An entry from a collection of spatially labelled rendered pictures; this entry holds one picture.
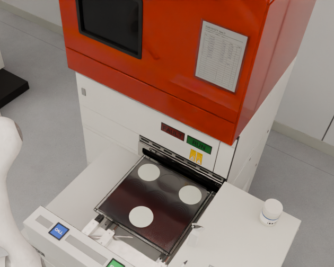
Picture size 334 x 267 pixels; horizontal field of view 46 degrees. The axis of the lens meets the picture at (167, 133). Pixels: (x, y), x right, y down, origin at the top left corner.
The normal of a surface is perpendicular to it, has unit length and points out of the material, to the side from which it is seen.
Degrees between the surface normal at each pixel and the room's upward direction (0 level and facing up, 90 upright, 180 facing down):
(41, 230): 0
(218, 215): 0
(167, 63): 90
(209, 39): 90
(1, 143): 49
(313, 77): 90
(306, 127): 90
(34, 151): 0
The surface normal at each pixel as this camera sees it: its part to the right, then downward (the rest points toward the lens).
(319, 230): 0.07, -0.69
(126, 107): -0.53, 0.58
